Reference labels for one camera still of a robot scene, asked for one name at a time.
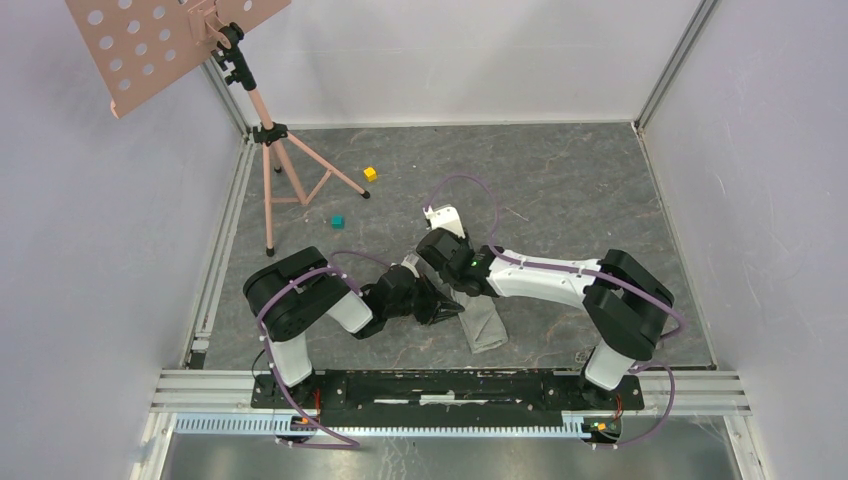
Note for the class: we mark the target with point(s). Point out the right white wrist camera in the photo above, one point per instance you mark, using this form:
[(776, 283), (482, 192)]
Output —
[(445, 218)]

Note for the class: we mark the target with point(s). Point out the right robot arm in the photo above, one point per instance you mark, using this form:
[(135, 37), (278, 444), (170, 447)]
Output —
[(627, 305)]

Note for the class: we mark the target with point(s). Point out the grey cloth napkin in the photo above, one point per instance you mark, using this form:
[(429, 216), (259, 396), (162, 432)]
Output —
[(481, 324)]

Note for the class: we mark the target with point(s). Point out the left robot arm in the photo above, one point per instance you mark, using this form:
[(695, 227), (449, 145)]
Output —
[(290, 295)]

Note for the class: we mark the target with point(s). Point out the pink music stand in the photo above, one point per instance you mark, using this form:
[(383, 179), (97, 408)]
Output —
[(142, 47)]

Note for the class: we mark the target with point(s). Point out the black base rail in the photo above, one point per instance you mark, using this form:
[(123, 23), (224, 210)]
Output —
[(458, 398)]

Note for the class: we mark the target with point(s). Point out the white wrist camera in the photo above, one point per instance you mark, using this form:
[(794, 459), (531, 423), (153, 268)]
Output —
[(410, 262), (445, 218)]

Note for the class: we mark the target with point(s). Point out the yellow cube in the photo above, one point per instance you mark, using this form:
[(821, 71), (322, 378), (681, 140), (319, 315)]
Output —
[(370, 174)]

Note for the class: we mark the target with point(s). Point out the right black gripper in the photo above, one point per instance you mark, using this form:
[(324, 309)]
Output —
[(466, 242)]

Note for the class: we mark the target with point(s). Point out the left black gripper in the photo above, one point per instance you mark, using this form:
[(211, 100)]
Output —
[(433, 295)]

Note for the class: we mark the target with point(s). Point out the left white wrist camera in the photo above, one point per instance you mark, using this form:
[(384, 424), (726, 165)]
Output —
[(410, 262)]

